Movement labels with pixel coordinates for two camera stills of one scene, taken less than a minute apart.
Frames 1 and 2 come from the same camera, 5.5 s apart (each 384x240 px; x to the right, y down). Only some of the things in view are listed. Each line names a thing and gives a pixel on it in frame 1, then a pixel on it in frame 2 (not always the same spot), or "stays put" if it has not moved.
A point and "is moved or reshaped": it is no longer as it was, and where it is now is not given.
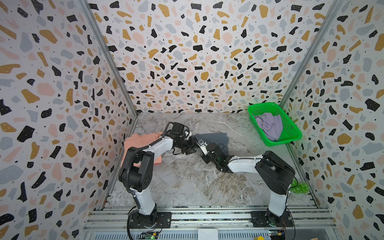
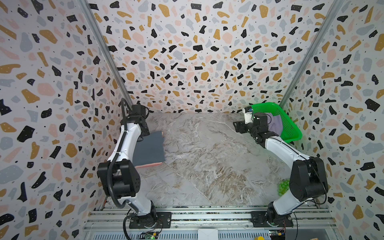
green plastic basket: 290,131 stays put
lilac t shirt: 272,125 stays put
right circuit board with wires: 278,235 stays put
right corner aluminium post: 334,10 stays put
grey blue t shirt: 218,138 is moved or reshaped
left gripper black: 191,145 -> 147,132
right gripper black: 208,150 -> 243,127
